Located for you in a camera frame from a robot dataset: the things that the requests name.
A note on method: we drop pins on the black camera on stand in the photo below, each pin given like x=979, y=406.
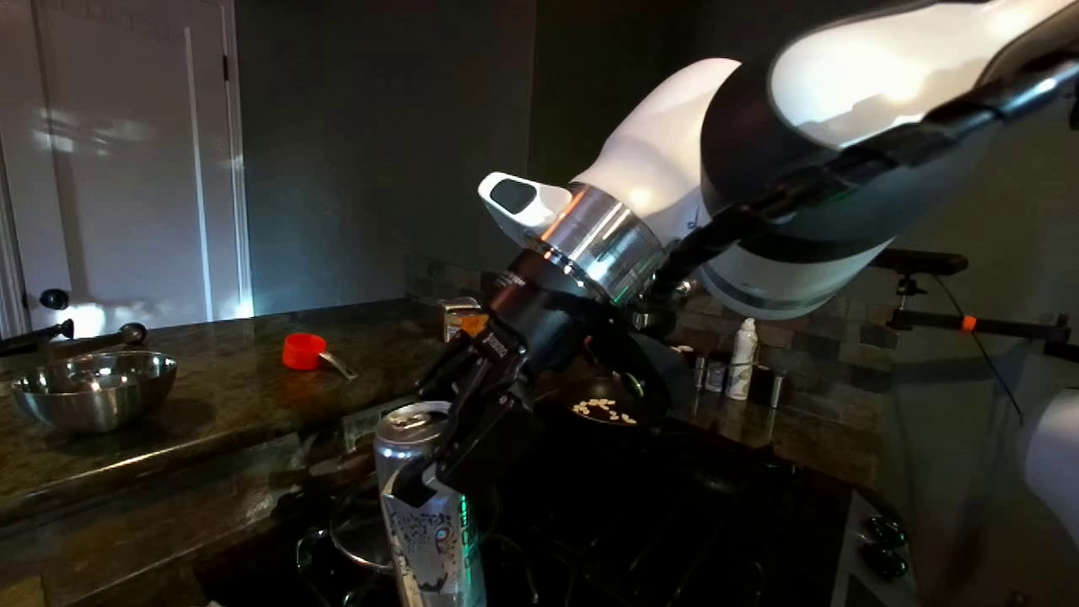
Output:
x=912, y=263

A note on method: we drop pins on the red measuring cup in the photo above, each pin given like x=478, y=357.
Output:
x=307, y=352

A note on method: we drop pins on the glass pot lid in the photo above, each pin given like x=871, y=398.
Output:
x=345, y=540

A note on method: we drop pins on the plate with food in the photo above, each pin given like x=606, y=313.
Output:
x=602, y=411

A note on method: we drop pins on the white plastic bottle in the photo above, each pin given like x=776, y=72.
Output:
x=742, y=363

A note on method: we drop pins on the stove control knob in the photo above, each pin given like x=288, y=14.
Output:
x=885, y=546

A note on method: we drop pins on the stainless steel mixing bowl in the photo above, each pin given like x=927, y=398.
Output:
x=97, y=391

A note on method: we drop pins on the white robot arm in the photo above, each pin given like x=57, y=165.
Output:
x=767, y=180

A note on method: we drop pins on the silver drink can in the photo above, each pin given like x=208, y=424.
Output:
x=437, y=544

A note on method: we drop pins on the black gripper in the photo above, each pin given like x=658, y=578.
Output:
x=489, y=381

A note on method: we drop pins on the small orange carton box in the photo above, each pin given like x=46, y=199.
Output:
x=463, y=318

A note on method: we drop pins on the white door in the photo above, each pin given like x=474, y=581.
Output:
x=119, y=163

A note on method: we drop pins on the black stovetop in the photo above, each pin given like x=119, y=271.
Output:
x=598, y=517

